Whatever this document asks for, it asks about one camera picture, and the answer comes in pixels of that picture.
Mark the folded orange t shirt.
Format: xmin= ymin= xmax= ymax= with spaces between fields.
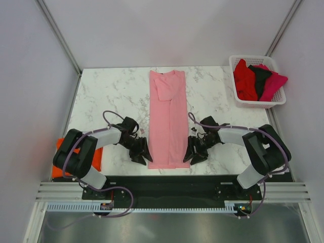
xmin=52 ymin=138 xmax=103 ymax=179

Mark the right corner aluminium post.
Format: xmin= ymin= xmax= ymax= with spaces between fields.
xmin=265 ymin=0 xmax=304 ymax=57

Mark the magenta t shirt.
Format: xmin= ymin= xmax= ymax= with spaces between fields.
xmin=257 ymin=64 xmax=288 ymax=102

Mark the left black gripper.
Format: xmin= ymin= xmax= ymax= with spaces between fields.
xmin=119 ymin=137 xmax=152 ymax=166

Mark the red t shirt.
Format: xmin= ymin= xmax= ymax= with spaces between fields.
xmin=233 ymin=59 xmax=258 ymax=101

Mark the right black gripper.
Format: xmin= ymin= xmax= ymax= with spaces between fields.
xmin=183 ymin=135 xmax=217 ymax=166

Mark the left corner aluminium post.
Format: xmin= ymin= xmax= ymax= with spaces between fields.
xmin=35 ymin=0 xmax=83 ymax=76

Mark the black t shirt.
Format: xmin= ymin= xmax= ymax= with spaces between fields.
xmin=248 ymin=65 xmax=272 ymax=100

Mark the corner aluminium post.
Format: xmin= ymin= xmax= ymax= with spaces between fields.
xmin=35 ymin=0 xmax=83 ymax=76
xmin=265 ymin=0 xmax=304 ymax=57

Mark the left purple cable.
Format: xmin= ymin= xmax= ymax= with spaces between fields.
xmin=47 ymin=110 xmax=134 ymax=231

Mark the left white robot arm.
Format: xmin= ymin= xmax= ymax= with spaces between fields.
xmin=53 ymin=116 xmax=153 ymax=199

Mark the pink t shirt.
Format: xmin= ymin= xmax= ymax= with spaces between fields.
xmin=148 ymin=70 xmax=190 ymax=169

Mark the aluminium frame rail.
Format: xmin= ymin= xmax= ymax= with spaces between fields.
xmin=36 ymin=182 xmax=311 ymax=203

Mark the white slotted cable duct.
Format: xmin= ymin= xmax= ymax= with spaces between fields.
xmin=47 ymin=201 xmax=252 ymax=213

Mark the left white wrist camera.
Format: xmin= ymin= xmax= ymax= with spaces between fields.
xmin=137 ymin=128 xmax=145 ymax=136

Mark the white plastic laundry basket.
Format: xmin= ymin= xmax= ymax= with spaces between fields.
xmin=229 ymin=55 xmax=288 ymax=109

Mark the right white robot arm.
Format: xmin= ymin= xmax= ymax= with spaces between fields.
xmin=183 ymin=112 xmax=292 ymax=199

